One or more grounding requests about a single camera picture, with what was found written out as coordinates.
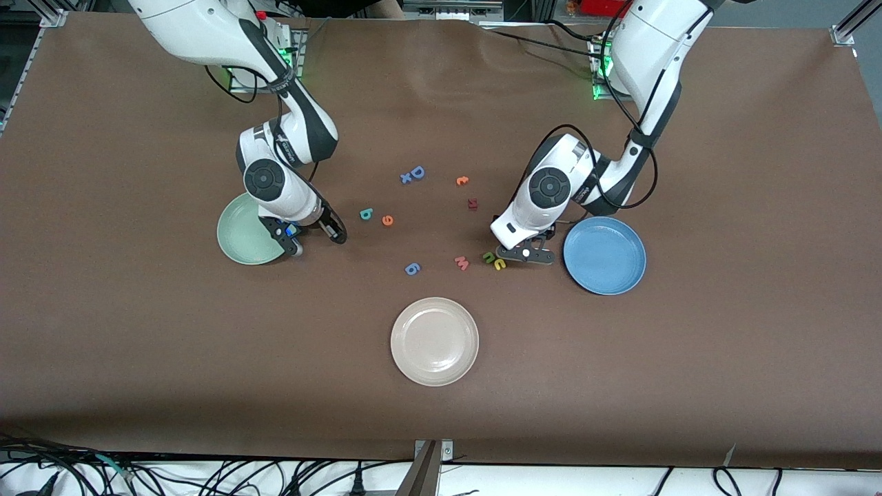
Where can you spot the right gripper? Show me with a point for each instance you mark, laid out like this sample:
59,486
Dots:
330,222

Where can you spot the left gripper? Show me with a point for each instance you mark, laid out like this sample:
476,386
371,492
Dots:
550,233

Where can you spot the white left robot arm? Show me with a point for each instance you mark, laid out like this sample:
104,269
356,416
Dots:
648,55

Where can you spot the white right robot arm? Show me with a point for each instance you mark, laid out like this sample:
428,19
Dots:
207,27

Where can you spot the pink foam letter w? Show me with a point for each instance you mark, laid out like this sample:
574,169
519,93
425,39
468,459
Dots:
462,262

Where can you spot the blue foam number 6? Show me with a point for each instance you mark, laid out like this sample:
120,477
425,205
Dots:
412,270

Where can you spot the blue foam letter D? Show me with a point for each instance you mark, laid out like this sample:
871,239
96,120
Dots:
412,171

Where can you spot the blue plate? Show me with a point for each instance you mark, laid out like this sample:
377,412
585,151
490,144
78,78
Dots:
605,258

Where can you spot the pale green plate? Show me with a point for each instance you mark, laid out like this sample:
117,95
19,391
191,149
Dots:
238,238

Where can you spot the beige plate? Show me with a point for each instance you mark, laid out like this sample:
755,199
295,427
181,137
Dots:
434,342

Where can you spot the brown paper table cover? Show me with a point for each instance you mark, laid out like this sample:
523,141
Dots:
207,344

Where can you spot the grey metal equipment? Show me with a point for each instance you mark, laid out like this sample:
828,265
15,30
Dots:
462,10

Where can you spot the red box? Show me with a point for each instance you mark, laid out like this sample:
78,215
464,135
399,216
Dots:
599,7

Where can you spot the black power plug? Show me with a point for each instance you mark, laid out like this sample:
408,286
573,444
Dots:
357,486

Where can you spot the white paper scrap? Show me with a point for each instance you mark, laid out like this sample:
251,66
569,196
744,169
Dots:
730,456

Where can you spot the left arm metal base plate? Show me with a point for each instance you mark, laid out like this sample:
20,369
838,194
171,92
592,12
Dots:
596,95

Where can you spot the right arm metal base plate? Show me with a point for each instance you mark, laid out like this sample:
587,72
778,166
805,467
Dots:
300,36

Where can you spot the metal table bracket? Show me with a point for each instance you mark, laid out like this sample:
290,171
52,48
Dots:
431,455

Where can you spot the aluminium frame rail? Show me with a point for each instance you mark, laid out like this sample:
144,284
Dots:
844,33
52,17

